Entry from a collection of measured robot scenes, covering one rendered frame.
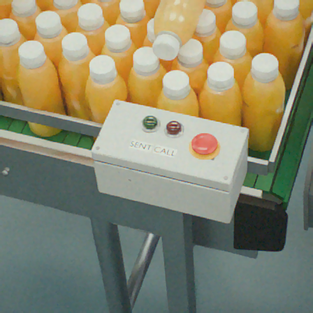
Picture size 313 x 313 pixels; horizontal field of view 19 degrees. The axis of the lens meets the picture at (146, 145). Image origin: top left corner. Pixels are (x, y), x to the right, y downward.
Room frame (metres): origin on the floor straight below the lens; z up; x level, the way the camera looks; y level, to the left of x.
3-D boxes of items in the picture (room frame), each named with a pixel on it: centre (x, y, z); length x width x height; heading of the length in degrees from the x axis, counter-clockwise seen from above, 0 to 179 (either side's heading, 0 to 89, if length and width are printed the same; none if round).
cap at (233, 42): (0.98, -0.15, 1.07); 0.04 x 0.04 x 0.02
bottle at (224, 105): (0.92, -0.12, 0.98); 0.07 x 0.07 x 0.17
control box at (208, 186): (0.79, -0.03, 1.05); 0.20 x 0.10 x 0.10; 66
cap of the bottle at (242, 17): (1.04, -0.18, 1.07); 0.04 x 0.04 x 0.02
